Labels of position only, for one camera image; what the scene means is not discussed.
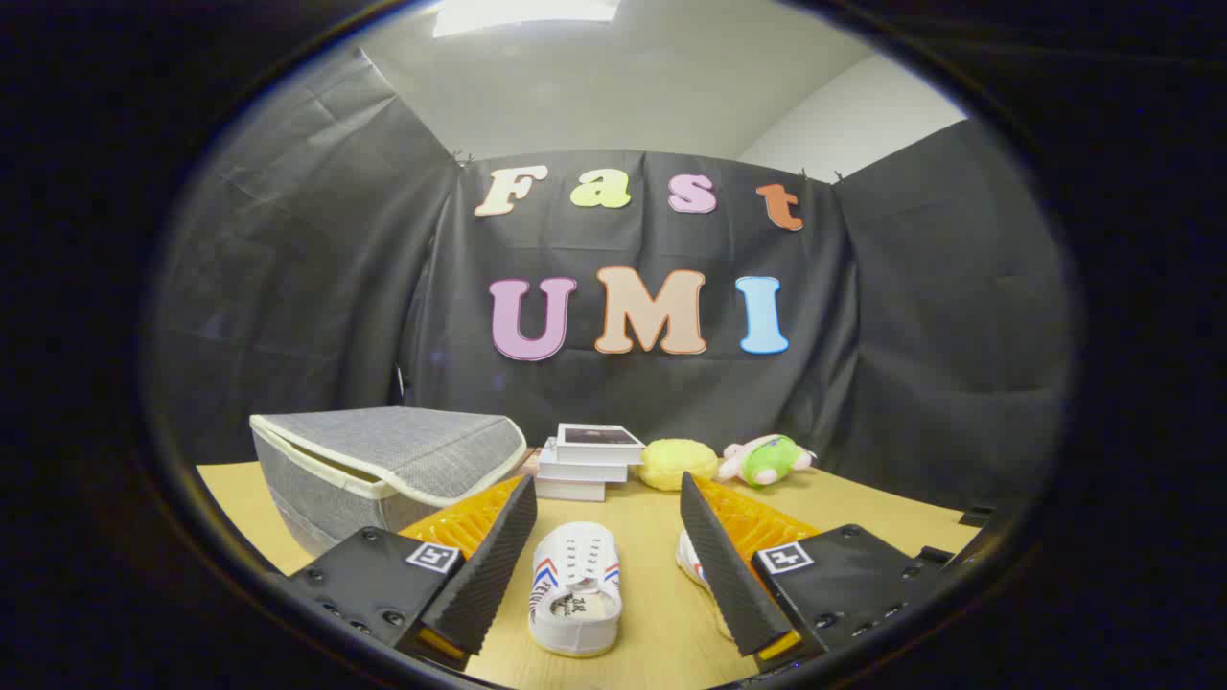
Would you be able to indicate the yellow plush toy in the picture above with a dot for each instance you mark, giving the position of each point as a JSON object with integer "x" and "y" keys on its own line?
{"x": 676, "y": 465}

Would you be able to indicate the white canvas shoe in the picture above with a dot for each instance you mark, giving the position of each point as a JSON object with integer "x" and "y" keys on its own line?
{"x": 686, "y": 565}
{"x": 575, "y": 632}

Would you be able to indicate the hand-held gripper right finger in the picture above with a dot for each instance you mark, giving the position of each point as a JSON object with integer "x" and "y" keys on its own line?
{"x": 729, "y": 575}

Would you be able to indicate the grey fabric storage box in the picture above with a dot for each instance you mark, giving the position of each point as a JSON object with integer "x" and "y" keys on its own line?
{"x": 403, "y": 446}

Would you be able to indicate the pink and green plush toy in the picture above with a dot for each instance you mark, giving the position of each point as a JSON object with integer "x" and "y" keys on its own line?
{"x": 767, "y": 462}

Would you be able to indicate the black table clamp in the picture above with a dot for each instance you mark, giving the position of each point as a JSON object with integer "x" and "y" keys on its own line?
{"x": 978, "y": 516}

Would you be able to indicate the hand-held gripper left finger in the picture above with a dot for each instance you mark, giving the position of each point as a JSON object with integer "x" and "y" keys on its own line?
{"x": 498, "y": 565}

